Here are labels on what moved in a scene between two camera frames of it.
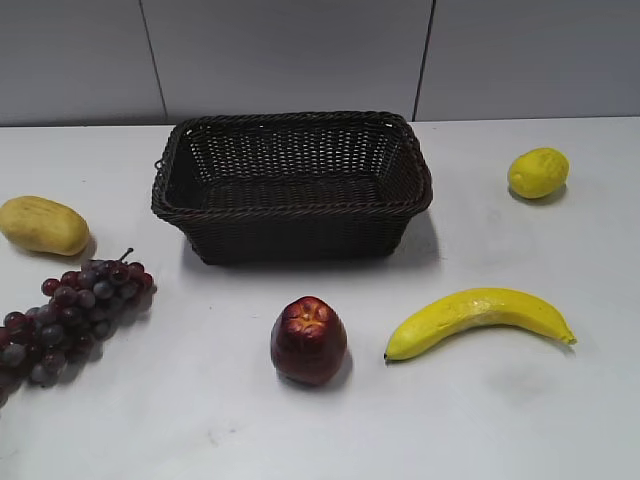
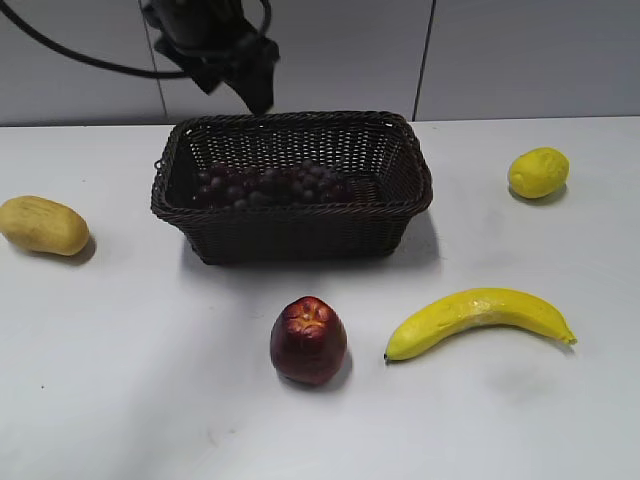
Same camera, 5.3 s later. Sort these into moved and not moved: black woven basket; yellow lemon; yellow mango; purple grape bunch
Moved: purple grape bunch
Not moved: yellow lemon; black woven basket; yellow mango
